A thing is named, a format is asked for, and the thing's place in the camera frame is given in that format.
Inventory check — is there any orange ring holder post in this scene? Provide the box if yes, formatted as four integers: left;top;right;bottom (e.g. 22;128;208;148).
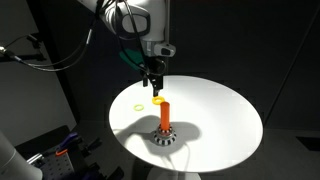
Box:
159;101;172;133

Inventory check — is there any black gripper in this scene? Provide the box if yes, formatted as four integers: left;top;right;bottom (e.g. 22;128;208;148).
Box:
142;56;167;98

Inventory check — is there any large black white striped ring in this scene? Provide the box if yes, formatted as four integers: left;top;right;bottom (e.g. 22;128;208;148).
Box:
153;130;177;147

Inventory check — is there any perforated metal breadboard plate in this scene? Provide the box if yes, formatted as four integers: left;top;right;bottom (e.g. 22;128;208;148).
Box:
14;124;113;180

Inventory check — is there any small black white striped ring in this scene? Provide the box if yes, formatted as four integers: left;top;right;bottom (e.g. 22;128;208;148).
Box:
158;123;172;133

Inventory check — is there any long black cable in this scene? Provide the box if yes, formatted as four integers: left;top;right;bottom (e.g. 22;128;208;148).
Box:
0;28;98;73

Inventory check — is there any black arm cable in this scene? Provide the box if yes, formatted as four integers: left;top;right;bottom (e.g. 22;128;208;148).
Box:
114;0;152;74

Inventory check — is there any white table pedestal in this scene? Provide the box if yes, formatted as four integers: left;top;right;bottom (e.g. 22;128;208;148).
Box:
146;166;203;180

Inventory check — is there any teal green mount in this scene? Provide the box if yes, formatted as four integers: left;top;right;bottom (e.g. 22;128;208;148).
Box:
119;49;145;72

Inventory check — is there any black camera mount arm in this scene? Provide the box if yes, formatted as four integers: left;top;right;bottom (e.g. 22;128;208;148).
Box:
0;33;48;63

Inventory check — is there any dark spring clamp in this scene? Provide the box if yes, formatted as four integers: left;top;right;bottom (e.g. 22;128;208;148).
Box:
54;131;80;158

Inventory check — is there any clear beaded ring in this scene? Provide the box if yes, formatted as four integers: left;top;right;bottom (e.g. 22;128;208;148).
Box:
155;129;175;138

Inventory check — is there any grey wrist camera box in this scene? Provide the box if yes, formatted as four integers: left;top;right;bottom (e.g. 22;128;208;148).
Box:
153;43;177;57

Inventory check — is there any orange gear-shaped ring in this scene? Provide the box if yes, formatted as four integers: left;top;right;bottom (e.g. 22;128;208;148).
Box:
151;95;166;105

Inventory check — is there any white cylindrical robot base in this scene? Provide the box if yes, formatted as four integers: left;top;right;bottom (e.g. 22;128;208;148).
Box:
0;131;44;180

